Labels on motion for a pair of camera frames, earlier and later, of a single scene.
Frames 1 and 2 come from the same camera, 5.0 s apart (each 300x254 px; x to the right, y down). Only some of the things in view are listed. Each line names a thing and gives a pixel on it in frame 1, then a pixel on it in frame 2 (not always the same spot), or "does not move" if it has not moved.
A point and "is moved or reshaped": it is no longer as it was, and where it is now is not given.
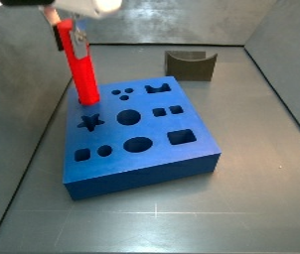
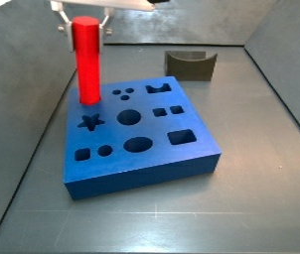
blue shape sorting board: (139, 138) does not move
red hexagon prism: (81, 65) is moved or reshaped
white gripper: (91, 8) to (107, 5)
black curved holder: (189, 65) does not move
